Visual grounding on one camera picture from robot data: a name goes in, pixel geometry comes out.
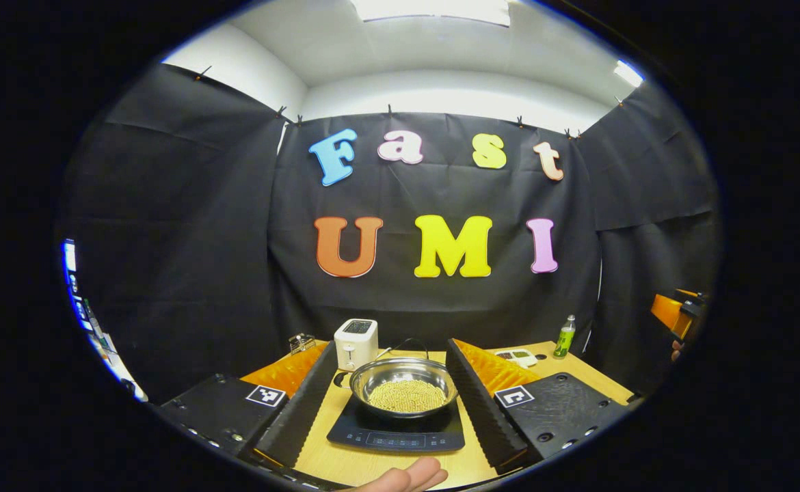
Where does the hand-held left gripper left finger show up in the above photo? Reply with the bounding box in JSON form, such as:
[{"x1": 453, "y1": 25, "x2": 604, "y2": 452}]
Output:
[{"x1": 159, "y1": 340, "x2": 341, "y2": 473}]

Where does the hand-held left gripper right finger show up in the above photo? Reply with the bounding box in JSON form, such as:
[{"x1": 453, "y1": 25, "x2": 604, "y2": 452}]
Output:
[{"x1": 444, "y1": 338, "x2": 630, "y2": 476}]

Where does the pile of yellow soybeans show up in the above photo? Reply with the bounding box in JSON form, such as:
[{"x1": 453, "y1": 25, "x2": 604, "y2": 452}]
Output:
[{"x1": 369, "y1": 379, "x2": 448, "y2": 413}]

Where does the black induction cooktop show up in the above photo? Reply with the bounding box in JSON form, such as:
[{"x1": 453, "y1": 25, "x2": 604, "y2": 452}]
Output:
[{"x1": 325, "y1": 392, "x2": 466, "y2": 454}]

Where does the stainless steel pot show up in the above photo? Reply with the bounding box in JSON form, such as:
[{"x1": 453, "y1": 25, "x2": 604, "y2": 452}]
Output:
[{"x1": 333, "y1": 356, "x2": 460, "y2": 420}]

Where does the white divided plate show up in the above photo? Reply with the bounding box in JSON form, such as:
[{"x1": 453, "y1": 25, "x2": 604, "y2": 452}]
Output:
[{"x1": 495, "y1": 348, "x2": 539, "y2": 368}]

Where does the white toaster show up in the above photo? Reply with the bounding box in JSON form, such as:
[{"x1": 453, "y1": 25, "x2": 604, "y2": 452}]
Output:
[{"x1": 333, "y1": 318, "x2": 379, "y2": 372}]

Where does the green label drink bottle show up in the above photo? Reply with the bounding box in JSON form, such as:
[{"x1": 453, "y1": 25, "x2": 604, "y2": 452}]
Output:
[{"x1": 553, "y1": 314, "x2": 577, "y2": 360}]

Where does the black backdrop cloth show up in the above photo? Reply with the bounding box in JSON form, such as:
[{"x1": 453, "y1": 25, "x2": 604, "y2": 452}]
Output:
[{"x1": 58, "y1": 63, "x2": 723, "y2": 404}]

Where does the ceiling light panel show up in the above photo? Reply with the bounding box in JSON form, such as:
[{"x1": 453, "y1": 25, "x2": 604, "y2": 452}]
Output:
[
  {"x1": 613, "y1": 59, "x2": 645, "y2": 89},
  {"x1": 350, "y1": 0, "x2": 512, "y2": 27}
]

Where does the black power cable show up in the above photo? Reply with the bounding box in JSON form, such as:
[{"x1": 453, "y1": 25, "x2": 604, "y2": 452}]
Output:
[{"x1": 375, "y1": 336, "x2": 432, "y2": 361}]

